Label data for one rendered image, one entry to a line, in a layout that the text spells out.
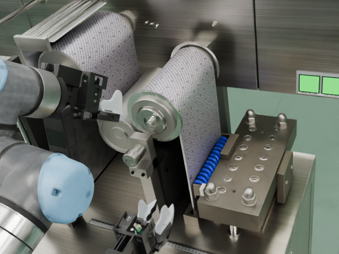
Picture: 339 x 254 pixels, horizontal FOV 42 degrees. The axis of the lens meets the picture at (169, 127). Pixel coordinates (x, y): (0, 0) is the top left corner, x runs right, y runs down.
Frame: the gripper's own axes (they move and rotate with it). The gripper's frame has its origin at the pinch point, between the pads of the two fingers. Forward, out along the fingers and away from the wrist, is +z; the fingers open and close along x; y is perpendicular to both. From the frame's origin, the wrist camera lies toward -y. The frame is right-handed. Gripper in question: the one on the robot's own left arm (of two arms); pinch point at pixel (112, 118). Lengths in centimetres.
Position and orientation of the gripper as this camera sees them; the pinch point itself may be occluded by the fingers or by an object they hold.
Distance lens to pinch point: 87.7
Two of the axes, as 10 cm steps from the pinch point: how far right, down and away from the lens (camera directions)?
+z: 4.3, 0.6, 9.0
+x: -8.9, -1.4, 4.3
